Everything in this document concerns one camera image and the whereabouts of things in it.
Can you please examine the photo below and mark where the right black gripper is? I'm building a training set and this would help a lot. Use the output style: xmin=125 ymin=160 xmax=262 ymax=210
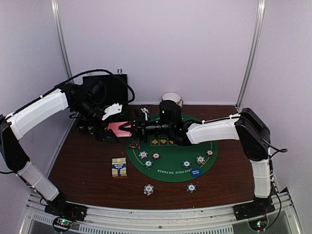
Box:
xmin=118 ymin=113 xmax=173 ymax=143

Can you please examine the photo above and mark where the red-backed card deck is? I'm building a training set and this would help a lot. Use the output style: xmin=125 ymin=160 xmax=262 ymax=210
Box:
xmin=108 ymin=121 xmax=136 ymax=137

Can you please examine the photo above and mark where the red black all-in triangle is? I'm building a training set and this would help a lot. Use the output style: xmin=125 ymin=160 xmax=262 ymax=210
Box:
xmin=128 ymin=140 xmax=141 ymax=149

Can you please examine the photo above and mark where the blue tan ten chip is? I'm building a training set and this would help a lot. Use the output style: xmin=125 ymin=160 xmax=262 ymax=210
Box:
xmin=138 ymin=151 xmax=148 ymax=159

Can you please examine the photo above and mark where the brown black chip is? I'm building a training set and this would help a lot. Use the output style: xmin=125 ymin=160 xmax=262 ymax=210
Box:
xmin=206 ymin=150 xmax=214 ymax=157
xmin=152 ymin=153 xmax=161 ymax=160

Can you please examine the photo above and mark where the green blue chip bottom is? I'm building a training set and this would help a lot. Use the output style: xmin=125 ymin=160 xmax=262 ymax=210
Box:
xmin=182 ymin=160 xmax=192 ymax=168

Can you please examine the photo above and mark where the blue small blind button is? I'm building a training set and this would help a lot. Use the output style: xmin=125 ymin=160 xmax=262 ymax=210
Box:
xmin=191 ymin=168 xmax=202 ymax=177

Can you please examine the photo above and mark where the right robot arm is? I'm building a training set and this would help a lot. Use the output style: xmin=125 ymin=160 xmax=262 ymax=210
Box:
xmin=119 ymin=100 xmax=272 ymax=215

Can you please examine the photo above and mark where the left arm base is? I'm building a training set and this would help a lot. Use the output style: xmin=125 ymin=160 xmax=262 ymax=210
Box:
xmin=44 ymin=202 xmax=88 ymax=221

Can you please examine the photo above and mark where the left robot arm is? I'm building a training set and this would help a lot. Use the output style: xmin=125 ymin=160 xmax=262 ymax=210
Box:
xmin=0 ymin=82 xmax=122 ymax=216

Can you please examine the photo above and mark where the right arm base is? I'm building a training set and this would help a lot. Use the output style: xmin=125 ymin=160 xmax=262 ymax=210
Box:
xmin=233 ymin=201 xmax=275 ymax=220

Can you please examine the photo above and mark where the gold blue card box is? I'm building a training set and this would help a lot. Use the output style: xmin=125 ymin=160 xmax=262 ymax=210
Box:
xmin=112 ymin=157 xmax=127 ymax=177

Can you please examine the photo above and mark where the black poker chip case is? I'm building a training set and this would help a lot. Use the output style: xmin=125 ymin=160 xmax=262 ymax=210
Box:
xmin=75 ymin=74 xmax=129 ymax=133

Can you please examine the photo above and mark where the round green poker mat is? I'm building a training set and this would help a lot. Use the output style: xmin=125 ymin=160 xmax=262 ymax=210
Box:
xmin=126 ymin=113 xmax=219 ymax=183

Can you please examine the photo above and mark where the white ceramic bowl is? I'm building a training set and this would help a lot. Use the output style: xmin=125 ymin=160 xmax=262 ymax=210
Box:
xmin=162 ymin=93 xmax=182 ymax=103

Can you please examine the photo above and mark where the white lower bowl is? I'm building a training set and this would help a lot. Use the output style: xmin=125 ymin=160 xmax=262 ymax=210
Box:
xmin=178 ymin=100 xmax=184 ymax=108

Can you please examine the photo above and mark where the blue tan chip stack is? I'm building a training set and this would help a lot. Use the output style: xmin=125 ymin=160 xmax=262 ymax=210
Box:
xmin=143 ymin=184 xmax=155 ymax=195

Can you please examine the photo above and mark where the green blue chip stack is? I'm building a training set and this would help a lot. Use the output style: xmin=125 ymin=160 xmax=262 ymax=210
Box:
xmin=186 ymin=183 xmax=197 ymax=194

